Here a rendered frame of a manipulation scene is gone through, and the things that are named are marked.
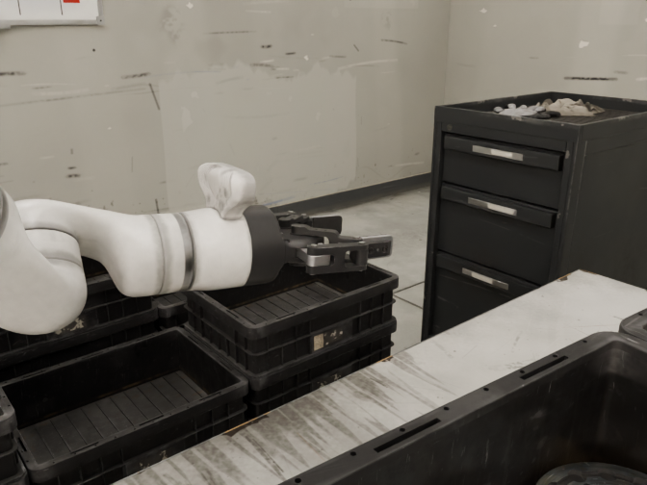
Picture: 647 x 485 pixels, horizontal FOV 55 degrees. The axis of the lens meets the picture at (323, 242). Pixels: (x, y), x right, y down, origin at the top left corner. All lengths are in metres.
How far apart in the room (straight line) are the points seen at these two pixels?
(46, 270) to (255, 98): 3.02
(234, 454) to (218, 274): 0.23
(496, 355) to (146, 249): 0.54
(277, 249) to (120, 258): 0.14
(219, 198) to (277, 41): 2.98
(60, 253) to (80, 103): 2.55
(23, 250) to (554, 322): 0.77
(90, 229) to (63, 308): 0.07
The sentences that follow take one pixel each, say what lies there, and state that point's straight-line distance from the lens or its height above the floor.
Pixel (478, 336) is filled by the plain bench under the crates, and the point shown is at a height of 0.70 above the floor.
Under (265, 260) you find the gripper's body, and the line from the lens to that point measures 0.55.
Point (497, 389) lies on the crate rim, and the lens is 0.39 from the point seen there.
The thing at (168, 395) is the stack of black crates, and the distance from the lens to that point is 1.40.
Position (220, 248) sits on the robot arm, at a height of 0.95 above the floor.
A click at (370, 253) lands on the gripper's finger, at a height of 0.92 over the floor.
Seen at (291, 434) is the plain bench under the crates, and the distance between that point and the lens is 0.72.
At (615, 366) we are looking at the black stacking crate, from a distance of 0.48.
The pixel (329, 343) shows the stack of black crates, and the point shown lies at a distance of 1.31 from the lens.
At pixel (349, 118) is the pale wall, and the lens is 3.88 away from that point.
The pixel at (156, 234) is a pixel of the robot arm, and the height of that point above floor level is 0.97.
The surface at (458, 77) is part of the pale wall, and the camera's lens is 4.42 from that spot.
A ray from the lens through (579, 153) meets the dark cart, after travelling 1.61.
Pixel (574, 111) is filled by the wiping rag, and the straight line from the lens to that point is 2.01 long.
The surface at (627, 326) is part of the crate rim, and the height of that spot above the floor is 0.93.
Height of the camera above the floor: 1.14
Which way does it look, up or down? 20 degrees down
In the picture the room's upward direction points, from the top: straight up
